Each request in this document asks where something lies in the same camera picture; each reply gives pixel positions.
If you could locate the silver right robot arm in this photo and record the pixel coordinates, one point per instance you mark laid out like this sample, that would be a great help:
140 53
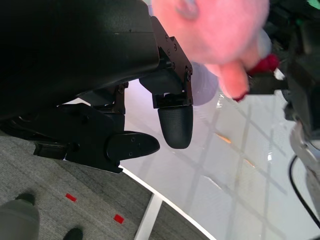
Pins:
308 152

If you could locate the pink plush doll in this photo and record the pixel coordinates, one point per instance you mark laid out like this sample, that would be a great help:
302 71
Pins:
215 32

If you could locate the white table leg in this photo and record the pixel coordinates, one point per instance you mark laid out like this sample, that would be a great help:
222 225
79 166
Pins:
148 217

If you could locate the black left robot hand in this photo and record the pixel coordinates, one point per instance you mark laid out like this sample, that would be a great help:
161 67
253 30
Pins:
75 62

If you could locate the person's grey trouser leg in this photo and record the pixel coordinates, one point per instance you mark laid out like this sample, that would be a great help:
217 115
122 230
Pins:
17 222

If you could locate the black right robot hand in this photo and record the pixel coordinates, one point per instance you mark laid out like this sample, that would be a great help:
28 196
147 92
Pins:
302 62

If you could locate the lavender round plate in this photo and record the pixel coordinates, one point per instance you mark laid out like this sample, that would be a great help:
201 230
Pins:
203 87

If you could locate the black shoe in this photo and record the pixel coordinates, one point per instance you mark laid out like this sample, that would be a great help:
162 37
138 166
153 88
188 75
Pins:
25 198
73 234

